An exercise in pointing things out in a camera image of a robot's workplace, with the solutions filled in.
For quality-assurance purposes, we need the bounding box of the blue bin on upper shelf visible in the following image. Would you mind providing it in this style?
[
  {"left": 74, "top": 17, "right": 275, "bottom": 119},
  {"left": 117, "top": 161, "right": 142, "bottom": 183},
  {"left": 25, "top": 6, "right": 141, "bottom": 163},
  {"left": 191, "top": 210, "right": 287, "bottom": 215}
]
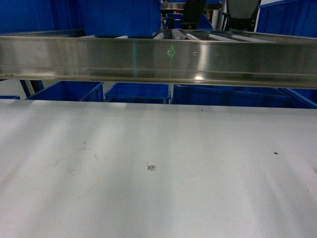
[{"left": 79, "top": 0, "right": 161, "bottom": 37}]

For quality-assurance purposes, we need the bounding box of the blue bin below centre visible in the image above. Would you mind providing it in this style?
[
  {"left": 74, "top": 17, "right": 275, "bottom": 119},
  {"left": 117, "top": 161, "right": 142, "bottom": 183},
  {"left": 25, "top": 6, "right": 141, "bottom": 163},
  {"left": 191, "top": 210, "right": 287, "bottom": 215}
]
[{"left": 105, "top": 83, "right": 171, "bottom": 104}]

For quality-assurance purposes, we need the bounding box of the blue bin below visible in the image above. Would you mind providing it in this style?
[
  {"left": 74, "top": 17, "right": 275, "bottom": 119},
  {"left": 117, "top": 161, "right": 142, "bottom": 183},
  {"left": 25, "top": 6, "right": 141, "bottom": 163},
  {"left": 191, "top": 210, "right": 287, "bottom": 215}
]
[
  {"left": 105, "top": 83, "right": 171, "bottom": 104},
  {"left": 27, "top": 81, "right": 104, "bottom": 102},
  {"left": 171, "top": 84, "right": 317, "bottom": 109}
]

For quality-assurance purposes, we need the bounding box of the small printed label sticker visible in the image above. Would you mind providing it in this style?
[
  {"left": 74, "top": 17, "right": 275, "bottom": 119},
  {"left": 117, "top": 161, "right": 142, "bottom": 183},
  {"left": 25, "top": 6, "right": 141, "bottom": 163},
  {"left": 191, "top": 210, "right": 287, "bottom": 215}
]
[{"left": 147, "top": 164, "right": 157, "bottom": 171}]

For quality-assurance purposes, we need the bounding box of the blue bin below right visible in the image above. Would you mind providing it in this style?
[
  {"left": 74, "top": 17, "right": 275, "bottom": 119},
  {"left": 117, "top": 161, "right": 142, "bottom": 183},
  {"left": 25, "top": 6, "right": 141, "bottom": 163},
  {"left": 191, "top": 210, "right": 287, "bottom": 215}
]
[{"left": 171, "top": 84, "right": 317, "bottom": 109}]

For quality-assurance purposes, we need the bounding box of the blue bin below left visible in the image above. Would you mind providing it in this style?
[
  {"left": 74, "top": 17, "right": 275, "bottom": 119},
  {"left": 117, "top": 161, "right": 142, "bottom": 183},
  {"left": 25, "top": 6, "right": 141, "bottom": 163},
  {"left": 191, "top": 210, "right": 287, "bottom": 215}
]
[{"left": 27, "top": 81, "right": 104, "bottom": 102}]

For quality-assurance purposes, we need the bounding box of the black office chair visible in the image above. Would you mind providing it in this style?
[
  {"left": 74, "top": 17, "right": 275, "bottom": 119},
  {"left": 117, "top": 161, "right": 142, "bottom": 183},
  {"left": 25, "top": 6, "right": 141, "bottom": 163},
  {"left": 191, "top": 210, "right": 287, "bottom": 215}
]
[{"left": 222, "top": 0, "right": 261, "bottom": 32}]

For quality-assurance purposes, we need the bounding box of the blue bin top right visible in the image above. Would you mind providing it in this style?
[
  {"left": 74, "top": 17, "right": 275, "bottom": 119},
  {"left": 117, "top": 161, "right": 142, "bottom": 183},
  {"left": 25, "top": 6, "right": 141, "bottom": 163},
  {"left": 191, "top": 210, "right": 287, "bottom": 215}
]
[{"left": 256, "top": 0, "right": 317, "bottom": 38}]

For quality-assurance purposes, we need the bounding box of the stainless steel shelf rail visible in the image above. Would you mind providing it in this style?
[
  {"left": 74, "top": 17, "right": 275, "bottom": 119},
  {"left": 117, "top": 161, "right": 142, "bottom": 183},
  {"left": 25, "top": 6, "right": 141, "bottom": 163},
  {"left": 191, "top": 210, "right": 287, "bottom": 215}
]
[{"left": 0, "top": 30, "right": 317, "bottom": 89}]

